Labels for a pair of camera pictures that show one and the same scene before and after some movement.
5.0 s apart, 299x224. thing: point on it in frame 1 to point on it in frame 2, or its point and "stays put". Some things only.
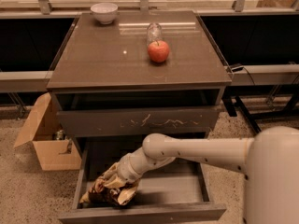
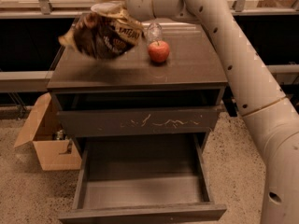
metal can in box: (60, 134) stays put
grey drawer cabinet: (121, 77) stays put
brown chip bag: (98, 194) to (102, 36)
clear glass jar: (154, 33) stays put
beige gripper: (125, 168) to (139, 0)
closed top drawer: (137, 122) stays put
